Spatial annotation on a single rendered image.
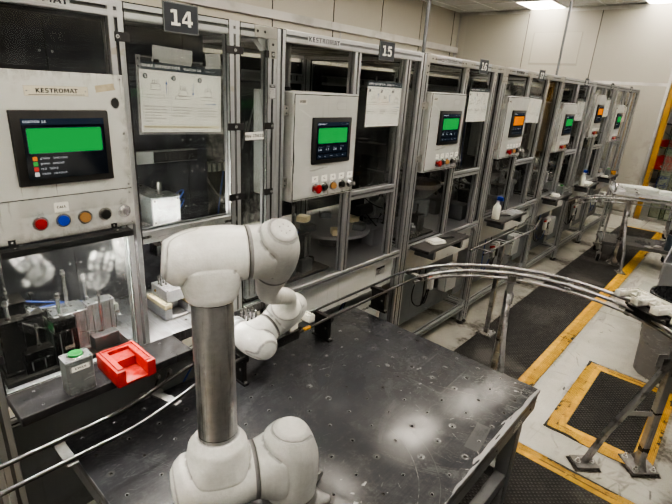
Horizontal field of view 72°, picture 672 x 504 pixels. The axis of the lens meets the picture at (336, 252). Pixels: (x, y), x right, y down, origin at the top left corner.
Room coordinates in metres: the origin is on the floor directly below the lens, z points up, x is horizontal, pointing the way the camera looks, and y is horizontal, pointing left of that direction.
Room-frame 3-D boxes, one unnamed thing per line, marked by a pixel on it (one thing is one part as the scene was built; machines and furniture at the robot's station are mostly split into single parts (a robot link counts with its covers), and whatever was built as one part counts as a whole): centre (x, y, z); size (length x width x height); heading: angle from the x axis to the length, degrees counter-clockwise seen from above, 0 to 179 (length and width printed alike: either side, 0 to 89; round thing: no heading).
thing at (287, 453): (1.03, 0.10, 0.85); 0.18 x 0.16 x 0.22; 112
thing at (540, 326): (4.86, -2.87, 0.01); 5.85 x 0.59 x 0.01; 139
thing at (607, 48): (9.02, -3.59, 1.65); 3.78 x 0.08 x 3.30; 49
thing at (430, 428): (1.45, -0.01, 0.66); 1.50 x 1.06 x 0.04; 139
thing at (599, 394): (2.49, -1.84, 0.01); 1.00 x 0.55 x 0.01; 139
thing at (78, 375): (1.20, 0.77, 0.97); 0.08 x 0.08 x 0.12; 49
